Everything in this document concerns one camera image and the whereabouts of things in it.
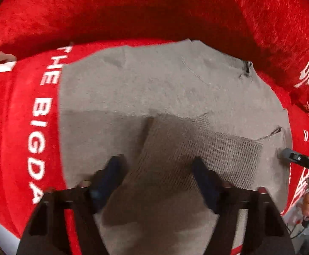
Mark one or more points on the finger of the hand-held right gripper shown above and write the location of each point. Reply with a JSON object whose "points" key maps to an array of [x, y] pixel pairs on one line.
{"points": [[296, 158]]}

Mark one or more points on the grey knit sweater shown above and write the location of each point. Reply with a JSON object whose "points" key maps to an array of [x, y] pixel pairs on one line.
{"points": [[170, 90]]}

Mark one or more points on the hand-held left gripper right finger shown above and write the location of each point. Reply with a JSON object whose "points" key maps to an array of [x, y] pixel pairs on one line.
{"points": [[205, 183]]}

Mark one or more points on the red printed blanket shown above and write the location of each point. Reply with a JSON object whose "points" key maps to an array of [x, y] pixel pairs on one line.
{"points": [[170, 13]]}

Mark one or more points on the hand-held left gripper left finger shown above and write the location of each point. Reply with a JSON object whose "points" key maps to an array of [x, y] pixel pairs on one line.
{"points": [[108, 180]]}

